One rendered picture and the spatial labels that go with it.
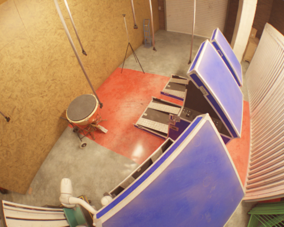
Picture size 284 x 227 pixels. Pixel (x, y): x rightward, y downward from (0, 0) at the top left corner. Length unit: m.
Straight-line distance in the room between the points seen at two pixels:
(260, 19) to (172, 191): 7.45
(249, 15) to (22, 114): 5.46
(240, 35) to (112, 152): 4.24
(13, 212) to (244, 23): 5.20
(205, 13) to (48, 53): 6.44
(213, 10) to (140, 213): 7.17
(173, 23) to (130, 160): 6.71
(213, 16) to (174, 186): 6.94
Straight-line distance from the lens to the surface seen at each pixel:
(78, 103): 2.79
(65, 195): 1.68
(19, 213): 1.80
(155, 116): 3.05
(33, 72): 2.92
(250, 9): 3.92
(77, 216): 2.46
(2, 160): 3.33
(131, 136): 2.87
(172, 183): 0.86
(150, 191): 0.81
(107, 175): 2.73
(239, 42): 4.08
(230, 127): 1.80
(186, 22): 7.39
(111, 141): 2.94
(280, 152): 2.50
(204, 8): 7.11
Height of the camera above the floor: 2.53
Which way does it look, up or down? 53 degrees down
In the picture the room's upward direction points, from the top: 11 degrees counter-clockwise
